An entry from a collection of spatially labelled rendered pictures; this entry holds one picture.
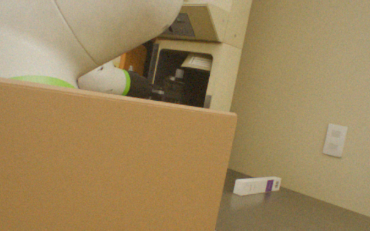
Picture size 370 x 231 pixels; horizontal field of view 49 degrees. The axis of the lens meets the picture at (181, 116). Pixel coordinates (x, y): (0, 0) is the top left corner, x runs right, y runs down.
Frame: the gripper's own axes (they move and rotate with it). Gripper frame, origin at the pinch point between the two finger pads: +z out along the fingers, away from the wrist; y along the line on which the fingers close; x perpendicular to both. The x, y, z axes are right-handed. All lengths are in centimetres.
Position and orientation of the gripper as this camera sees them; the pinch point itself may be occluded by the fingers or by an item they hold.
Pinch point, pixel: (174, 94)
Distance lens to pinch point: 143.1
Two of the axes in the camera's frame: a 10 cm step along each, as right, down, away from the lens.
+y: -7.5, -2.0, 6.3
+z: 6.2, 0.8, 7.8
